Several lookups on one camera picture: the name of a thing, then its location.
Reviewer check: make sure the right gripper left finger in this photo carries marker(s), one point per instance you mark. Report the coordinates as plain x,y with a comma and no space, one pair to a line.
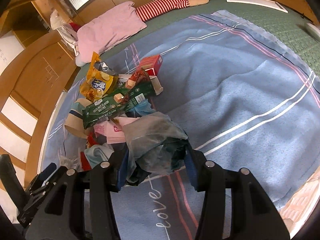
107,177

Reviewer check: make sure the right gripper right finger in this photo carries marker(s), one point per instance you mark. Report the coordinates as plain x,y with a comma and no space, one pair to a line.
208,177

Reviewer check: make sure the pink paper wrapper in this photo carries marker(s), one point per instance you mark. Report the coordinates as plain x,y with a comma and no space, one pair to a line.
113,129

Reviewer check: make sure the clear plastic bag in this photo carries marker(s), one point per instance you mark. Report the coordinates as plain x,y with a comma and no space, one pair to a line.
156,145

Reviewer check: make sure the paper cup blue stripes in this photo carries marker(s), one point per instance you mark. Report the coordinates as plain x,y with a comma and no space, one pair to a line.
74,121

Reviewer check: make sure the green hazelnut wafer wrapper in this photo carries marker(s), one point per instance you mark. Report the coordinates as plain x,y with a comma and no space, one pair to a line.
120,101

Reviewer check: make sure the yellow chips bag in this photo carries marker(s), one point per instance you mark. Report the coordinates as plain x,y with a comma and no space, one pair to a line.
100,80

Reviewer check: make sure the red cardboard box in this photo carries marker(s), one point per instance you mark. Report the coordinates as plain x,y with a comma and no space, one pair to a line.
151,64

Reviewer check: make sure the blue plaid blanket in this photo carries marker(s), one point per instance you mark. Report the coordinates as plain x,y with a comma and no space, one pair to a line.
244,99

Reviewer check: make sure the wooden bed headboard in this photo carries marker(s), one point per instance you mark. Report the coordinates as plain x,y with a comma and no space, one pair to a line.
31,86

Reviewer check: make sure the white plush toy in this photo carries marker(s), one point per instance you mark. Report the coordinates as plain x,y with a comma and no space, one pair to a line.
64,29

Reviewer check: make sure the pink pillow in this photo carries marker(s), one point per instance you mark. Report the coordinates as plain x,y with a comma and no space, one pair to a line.
106,31

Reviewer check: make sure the green bed mat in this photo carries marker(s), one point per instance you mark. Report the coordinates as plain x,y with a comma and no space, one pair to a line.
288,28

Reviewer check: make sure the white handheld device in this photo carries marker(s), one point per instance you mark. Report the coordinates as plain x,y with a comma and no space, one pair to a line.
313,31

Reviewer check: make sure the white flat board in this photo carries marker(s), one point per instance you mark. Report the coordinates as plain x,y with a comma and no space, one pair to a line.
264,3

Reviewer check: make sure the striped plush doll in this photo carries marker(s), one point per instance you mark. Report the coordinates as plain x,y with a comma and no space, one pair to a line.
159,7

